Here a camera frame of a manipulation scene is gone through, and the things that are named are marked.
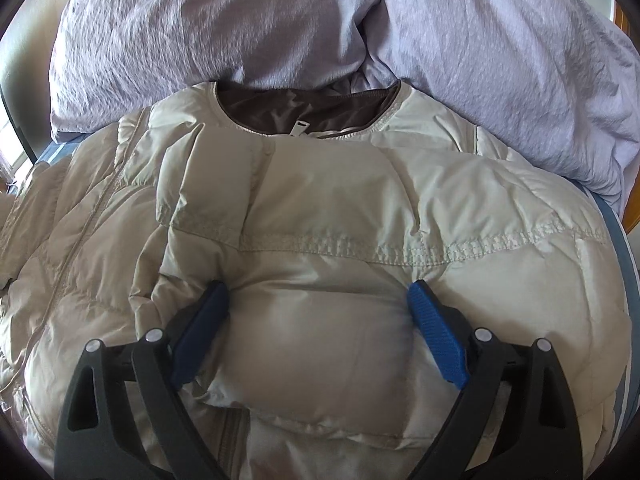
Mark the lavender pillow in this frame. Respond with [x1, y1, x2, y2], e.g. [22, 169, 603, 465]
[352, 0, 639, 210]
[49, 0, 378, 142]

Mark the blue striped bed sheet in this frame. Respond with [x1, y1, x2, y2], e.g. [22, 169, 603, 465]
[3, 132, 631, 448]

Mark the right lavender pillow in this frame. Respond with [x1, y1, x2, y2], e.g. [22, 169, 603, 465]
[352, 0, 639, 210]

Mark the left lavender pillow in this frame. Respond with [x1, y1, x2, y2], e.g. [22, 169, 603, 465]
[49, 0, 378, 142]

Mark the beige puffer jacket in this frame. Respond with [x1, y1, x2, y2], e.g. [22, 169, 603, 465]
[1, 82, 639, 479]

